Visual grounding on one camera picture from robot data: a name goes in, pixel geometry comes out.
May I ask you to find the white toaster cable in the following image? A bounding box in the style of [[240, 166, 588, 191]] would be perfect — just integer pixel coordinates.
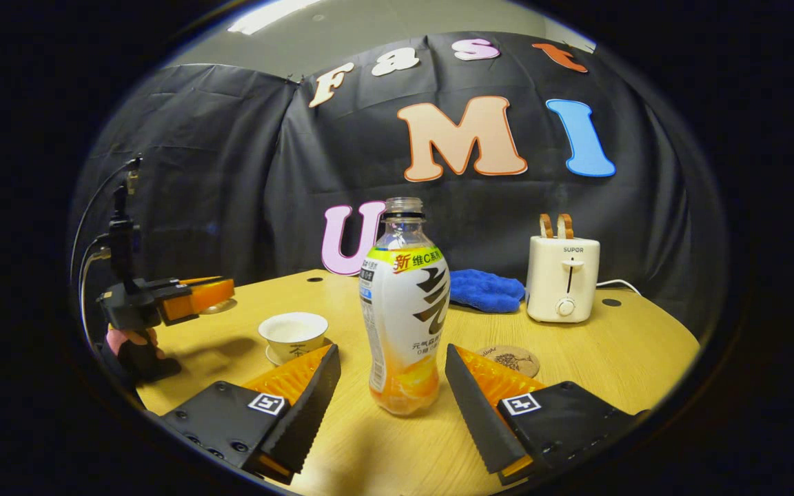
[[595, 279, 642, 297]]

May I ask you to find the black backdrop cloth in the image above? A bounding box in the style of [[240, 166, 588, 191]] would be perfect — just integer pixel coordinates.
[[70, 31, 729, 338]]

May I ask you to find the blue towel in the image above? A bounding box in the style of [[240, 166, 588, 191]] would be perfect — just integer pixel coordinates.
[[449, 269, 526, 314]]

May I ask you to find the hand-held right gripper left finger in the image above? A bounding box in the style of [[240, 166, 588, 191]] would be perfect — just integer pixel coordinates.
[[159, 344, 343, 486]]

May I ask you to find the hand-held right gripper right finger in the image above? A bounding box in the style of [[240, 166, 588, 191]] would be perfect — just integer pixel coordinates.
[[444, 343, 653, 486]]

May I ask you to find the round cork coaster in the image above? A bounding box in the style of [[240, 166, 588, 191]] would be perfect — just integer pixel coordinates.
[[474, 344, 541, 378]]

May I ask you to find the yellow teacup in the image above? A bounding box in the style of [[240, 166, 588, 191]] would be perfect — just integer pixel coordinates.
[[258, 312, 329, 364]]

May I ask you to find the clear labelled water bottle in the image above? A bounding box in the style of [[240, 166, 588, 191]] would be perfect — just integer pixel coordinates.
[[359, 197, 451, 416]]

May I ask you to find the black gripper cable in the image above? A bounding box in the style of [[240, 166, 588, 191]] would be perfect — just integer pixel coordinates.
[[70, 157, 143, 345]]

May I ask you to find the white toaster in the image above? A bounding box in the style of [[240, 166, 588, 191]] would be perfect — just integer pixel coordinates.
[[527, 236, 601, 324]]

